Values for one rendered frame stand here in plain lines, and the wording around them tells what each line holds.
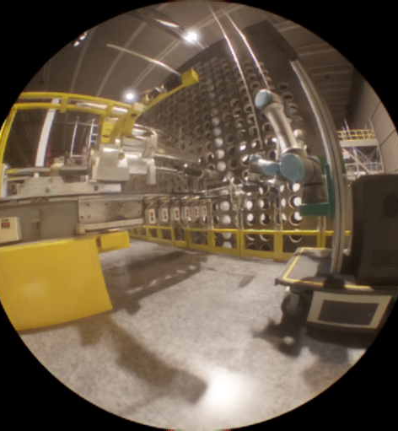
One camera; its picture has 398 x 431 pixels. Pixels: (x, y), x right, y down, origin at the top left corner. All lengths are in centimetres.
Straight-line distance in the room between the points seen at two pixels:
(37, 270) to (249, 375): 132
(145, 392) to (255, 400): 44
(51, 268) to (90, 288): 33
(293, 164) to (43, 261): 149
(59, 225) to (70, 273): 52
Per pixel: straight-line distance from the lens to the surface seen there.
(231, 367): 85
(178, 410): 76
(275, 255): 205
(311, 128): 299
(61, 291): 126
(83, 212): 153
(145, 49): 1007
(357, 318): 99
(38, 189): 168
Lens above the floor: 73
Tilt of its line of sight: 2 degrees down
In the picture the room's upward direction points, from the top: 4 degrees counter-clockwise
